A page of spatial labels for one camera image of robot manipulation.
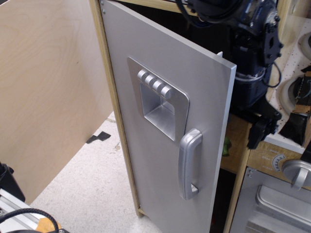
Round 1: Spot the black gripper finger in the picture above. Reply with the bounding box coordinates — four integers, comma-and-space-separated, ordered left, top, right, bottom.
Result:
247, 119, 275, 149

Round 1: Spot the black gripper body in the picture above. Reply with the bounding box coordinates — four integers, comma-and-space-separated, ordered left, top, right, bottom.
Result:
230, 70, 281, 133

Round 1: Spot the grey toy fridge door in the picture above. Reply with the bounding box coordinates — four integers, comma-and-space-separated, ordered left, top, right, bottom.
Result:
101, 0, 237, 233

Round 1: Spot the silver fridge door handle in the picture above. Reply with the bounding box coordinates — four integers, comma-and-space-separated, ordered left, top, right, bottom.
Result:
178, 128, 203, 200

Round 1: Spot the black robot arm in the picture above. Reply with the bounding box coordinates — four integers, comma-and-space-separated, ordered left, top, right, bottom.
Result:
176, 0, 283, 149

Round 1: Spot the green toy in fridge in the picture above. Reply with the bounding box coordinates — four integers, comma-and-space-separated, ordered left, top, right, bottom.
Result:
222, 136, 231, 156

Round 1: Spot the silver oven knob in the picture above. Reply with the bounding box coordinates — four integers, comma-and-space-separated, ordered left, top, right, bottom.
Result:
282, 160, 311, 190

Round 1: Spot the white speckled countertop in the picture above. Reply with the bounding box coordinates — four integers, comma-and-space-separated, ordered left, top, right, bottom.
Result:
264, 18, 311, 154

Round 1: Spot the grey oven door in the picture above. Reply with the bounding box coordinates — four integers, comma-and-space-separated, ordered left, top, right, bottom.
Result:
230, 167, 311, 233

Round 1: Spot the silver ice dispenser panel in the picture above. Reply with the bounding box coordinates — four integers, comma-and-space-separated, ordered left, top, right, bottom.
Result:
127, 57, 190, 142

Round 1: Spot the black tape on floor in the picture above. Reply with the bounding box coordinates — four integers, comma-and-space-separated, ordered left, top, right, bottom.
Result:
86, 131, 111, 144

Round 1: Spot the plywood board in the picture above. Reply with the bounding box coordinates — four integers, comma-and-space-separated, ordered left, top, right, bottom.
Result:
0, 0, 112, 203

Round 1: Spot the orange tape piece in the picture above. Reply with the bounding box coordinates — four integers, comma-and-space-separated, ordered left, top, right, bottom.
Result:
36, 217, 55, 233

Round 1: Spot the silver oven handle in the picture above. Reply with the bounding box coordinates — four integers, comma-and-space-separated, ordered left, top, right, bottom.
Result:
255, 185, 311, 233

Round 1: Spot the wooden toy kitchen frame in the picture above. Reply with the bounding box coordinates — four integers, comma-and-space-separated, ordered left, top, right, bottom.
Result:
88, 0, 311, 233

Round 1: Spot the aluminium extrusion rail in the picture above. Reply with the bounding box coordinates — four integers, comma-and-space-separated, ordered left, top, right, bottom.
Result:
0, 189, 44, 233

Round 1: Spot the black braided cable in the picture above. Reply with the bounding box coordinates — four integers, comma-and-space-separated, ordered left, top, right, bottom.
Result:
0, 208, 60, 233

